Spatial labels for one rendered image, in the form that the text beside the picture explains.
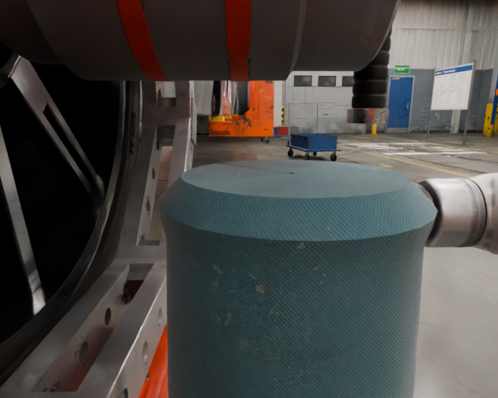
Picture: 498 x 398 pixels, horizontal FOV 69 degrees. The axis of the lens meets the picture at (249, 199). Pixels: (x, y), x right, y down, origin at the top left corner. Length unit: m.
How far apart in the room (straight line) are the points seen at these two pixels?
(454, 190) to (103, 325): 0.41
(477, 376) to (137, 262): 1.17
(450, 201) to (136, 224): 0.36
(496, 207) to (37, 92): 0.49
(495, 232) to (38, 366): 0.47
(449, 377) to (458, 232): 0.87
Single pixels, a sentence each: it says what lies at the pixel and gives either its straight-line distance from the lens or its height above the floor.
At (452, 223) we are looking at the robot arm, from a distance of 0.49.
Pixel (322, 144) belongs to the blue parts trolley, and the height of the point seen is 0.27.
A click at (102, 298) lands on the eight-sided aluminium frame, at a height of 0.62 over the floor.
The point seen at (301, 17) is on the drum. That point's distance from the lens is 0.20.
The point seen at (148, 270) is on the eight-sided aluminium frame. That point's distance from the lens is 0.37.
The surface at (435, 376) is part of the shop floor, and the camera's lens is 1.32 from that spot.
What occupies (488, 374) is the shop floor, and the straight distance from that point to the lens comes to 1.40.
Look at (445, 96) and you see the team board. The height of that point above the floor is 1.17.
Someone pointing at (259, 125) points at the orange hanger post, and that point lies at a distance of 3.86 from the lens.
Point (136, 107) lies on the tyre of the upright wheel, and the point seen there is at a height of 0.77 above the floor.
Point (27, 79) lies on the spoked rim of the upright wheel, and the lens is 0.35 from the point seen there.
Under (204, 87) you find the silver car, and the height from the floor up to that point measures 0.95.
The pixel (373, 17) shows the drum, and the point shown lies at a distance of 0.21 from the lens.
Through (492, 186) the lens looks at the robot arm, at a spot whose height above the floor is 0.67.
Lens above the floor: 0.76
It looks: 13 degrees down
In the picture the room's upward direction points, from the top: straight up
